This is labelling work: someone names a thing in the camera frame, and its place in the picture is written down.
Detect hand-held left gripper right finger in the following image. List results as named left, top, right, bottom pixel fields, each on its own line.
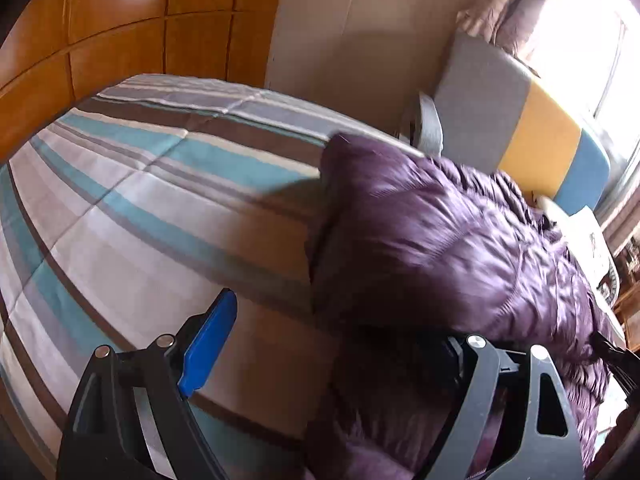
left=420, top=332, right=586, bottom=480

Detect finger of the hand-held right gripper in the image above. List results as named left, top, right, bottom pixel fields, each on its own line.
left=592, top=332, right=640, bottom=403

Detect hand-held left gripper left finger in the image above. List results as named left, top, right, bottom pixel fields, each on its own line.
left=56, top=288, right=238, bottom=480

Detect purple down jacket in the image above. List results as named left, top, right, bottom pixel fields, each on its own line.
left=305, top=132, right=626, bottom=480

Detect white printed pillow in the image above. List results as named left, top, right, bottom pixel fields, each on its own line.
left=532, top=195, right=621, bottom=301

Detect striped bed blanket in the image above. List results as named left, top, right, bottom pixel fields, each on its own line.
left=0, top=74, right=426, bottom=480

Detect grey yellow blue sofa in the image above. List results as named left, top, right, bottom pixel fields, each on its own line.
left=400, top=32, right=612, bottom=216

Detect bright window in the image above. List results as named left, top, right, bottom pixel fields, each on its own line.
left=525, top=0, right=640, bottom=161

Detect wooden wardrobe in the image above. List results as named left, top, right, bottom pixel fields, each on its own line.
left=0, top=0, right=290, bottom=166

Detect beige curtain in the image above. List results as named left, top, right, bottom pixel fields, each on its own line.
left=457, top=0, right=576, bottom=56

